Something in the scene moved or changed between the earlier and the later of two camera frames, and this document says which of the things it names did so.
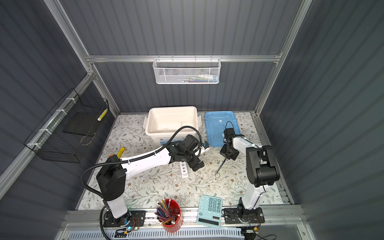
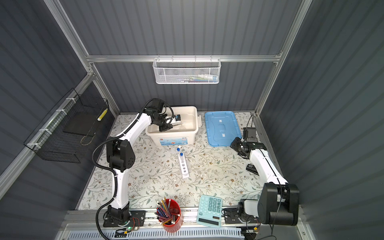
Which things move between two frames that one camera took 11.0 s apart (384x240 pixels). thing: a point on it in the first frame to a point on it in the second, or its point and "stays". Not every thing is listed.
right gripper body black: x=229 y=153 to x=238 y=144
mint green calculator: x=209 y=212 stays
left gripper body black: x=194 y=161 to x=161 y=123
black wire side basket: x=75 y=116 stays
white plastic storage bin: x=161 y=123 stays
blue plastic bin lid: x=216 y=122 stays
